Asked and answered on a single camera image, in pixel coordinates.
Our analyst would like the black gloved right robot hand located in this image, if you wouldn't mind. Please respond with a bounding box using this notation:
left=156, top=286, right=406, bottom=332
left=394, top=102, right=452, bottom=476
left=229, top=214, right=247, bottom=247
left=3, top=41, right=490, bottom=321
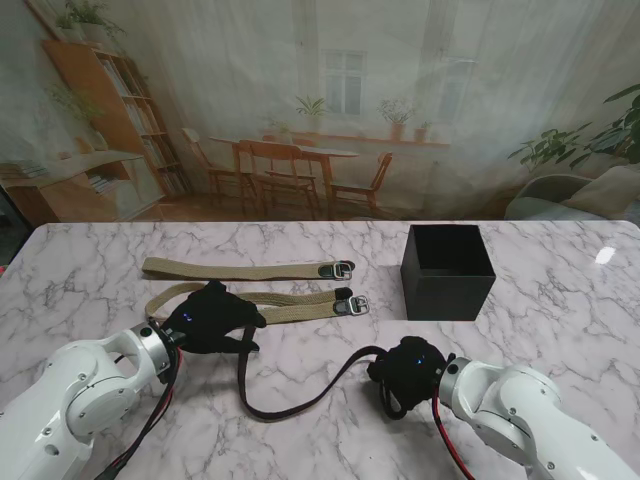
left=367, top=335, right=456, bottom=420

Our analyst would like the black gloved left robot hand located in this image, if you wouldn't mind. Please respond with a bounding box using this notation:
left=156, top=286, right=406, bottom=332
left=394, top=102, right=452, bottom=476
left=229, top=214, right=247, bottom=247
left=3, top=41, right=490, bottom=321
left=159, top=279, right=267, bottom=355

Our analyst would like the dark brown woven belt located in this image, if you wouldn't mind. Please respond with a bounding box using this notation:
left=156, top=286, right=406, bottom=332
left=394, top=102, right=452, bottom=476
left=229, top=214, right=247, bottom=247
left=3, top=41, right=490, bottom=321
left=236, top=324, right=406, bottom=423

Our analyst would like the beige woven belt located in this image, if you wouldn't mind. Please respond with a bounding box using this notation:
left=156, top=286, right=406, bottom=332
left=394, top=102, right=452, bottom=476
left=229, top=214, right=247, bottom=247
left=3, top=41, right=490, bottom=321
left=141, top=257, right=357, bottom=282
left=144, top=282, right=372, bottom=332

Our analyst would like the black square storage box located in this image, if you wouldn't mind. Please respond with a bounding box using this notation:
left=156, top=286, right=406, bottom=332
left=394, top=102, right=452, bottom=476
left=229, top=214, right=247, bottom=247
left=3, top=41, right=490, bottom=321
left=399, top=224, right=496, bottom=321

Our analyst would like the printed room scene backdrop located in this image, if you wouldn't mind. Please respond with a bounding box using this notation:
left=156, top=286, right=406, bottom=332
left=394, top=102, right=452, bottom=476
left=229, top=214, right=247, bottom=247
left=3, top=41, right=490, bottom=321
left=0, top=0, right=640, bottom=222

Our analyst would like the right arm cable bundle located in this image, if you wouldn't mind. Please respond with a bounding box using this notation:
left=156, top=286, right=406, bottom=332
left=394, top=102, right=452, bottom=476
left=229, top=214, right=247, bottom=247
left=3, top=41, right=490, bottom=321
left=432, top=389, right=476, bottom=480

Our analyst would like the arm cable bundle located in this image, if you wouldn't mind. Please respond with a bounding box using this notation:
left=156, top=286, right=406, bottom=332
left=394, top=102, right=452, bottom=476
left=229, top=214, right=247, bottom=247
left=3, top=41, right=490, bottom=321
left=432, top=389, right=476, bottom=480
left=99, top=349, right=186, bottom=480

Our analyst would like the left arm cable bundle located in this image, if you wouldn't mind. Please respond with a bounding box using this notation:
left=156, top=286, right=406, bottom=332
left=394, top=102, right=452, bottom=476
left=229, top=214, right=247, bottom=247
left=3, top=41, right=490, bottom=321
left=99, top=349, right=186, bottom=480

